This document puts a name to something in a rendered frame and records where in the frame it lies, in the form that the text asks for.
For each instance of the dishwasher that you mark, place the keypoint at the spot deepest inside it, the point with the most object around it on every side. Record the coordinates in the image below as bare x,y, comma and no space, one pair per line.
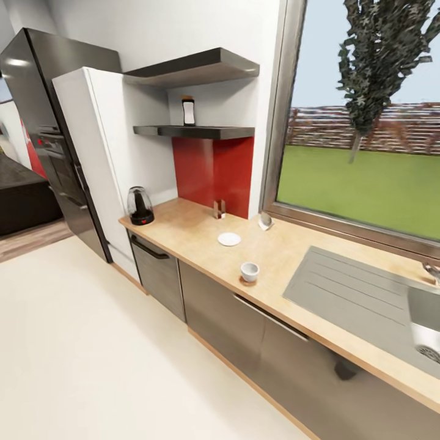
157,270

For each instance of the bottle of coffee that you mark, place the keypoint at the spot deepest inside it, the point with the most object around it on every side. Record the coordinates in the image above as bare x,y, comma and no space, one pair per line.
188,107

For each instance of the oven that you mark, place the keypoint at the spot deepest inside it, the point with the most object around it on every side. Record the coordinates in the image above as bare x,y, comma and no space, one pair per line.
60,158

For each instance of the coffee cup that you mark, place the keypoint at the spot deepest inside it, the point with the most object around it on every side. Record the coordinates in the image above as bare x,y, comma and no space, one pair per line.
249,271

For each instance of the paper coffee filter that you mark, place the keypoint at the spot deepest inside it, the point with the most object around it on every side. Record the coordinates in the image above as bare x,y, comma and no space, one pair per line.
265,221

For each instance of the countertop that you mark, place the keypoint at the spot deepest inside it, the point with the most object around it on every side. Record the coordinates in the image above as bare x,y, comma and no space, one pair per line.
189,231

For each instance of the electric kettle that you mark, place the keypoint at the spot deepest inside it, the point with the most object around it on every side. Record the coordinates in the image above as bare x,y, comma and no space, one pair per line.
139,205

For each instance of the saucer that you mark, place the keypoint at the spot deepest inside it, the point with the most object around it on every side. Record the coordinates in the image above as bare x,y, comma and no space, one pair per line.
229,239

